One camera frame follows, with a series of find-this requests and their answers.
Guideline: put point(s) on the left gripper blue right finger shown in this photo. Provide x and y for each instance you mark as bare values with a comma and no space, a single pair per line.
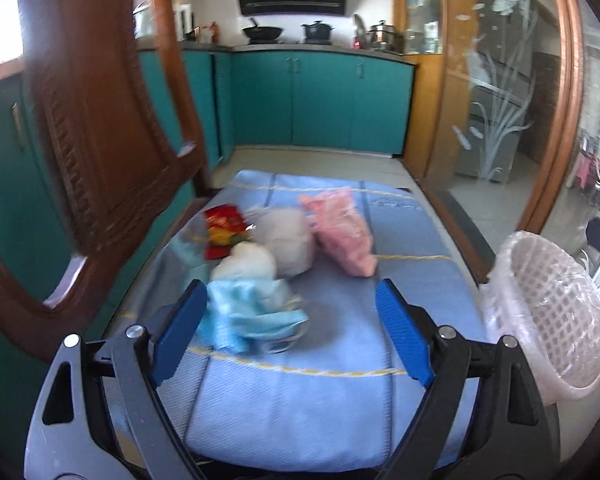
409,329

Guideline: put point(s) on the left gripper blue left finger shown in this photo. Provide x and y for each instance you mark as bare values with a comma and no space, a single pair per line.
172,328

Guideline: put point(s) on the light blue face mask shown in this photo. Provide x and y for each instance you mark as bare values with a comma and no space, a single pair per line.
247,316

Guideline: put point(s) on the pink plastic bag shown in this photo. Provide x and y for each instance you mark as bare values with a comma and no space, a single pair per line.
340,230

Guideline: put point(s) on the white lattice trash basket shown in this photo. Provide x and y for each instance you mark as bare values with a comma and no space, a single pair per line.
537,293

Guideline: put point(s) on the teal kitchen cabinets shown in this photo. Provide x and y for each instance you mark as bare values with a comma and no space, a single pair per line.
301,97

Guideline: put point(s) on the blue quilted cloth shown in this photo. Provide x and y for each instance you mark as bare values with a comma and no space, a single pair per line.
339,399

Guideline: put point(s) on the crumpled white tissue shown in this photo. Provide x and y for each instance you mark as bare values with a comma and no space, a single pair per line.
246,261

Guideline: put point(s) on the red snack wrapper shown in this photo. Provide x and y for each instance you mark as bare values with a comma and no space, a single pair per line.
225,229

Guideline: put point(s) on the carved wooden chair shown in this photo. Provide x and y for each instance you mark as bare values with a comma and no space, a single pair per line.
114,168

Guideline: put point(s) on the etched glass sliding door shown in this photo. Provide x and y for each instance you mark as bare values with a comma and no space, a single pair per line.
512,72

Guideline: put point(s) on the steel pot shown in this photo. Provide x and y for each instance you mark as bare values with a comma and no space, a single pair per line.
384,37

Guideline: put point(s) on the wooden glass display cabinet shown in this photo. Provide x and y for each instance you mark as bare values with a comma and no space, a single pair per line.
419,23

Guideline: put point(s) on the black wok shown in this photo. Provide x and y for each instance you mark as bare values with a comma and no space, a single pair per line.
261,34

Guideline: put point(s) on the black cooking pot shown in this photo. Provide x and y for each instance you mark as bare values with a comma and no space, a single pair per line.
317,33

